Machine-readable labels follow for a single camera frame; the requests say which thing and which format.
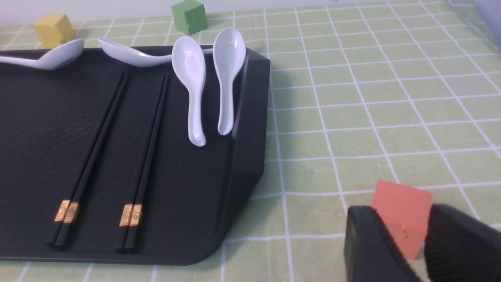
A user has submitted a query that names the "black chopstick gold band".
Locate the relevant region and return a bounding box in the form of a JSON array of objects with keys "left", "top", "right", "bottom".
[
  {"left": 114, "top": 73, "right": 168, "bottom": 253},
  {"left": 124, "top": 75, "right": 170, "bottom": 252},
  {"left": 54, "top": 72, "right": 130, "bottom": 248},
  {"left": 46, "top": 72, "right": 126, "bottom": 247}
]

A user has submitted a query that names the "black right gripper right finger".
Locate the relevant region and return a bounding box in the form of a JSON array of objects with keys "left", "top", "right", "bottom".
[{"left": 424, "top": 204, "right": 501, "bottom": 282}]

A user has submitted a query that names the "green checkered tablecloth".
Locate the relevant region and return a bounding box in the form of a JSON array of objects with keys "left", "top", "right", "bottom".
[{"left": 1, "top": 0, "right": 501, "bottom": 282}]

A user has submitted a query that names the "yellow wooden cube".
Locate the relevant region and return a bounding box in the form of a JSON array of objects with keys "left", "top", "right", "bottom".
[{"left": 33, "top": 14, "right": 76, "bottom": 49}]

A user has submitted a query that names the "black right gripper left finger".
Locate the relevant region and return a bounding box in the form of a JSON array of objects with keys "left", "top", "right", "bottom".
[{"left": 344, "top": 206, "right": 421, "bottom": 282}]

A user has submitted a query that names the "white ceramic spoon far left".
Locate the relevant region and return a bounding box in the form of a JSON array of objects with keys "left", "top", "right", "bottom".
[{"left": 0, "top": 38, "right": 85, "bottom": 71}]

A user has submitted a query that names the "white ceramic spoon rightmost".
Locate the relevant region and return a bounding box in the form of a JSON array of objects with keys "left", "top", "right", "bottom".
[{"left": 213, "top": 27, "right": 247, "bottom": 136}]

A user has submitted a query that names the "orange wooden cube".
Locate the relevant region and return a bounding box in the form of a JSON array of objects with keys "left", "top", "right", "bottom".
[{"left": 372, "top": 180, "right": 433, "bottom": 260}]

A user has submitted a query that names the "black plastic tray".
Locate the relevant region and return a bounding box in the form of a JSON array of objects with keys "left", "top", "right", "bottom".
[{"left": 0, "top": 48, "right": 270, "bottom": 265}]

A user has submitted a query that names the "green wooden cube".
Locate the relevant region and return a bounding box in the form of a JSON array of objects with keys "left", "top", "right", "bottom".
[{"left": 171, "top": 0, "right": 208, "bottom": 35}]

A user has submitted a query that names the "white ceramic spoon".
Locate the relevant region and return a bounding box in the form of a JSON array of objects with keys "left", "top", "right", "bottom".
[
  {"left": 213, "top": 27, "right": 247, "bottom": 136},
  {"left": 98, "top": 39, "right": 214, "bottom": 67},
  {"left": 171, "top": 36, "right": 207, "bottom": 147},
  {"left": 0, "top": 38, "right": 85, "bottom": 71}
]

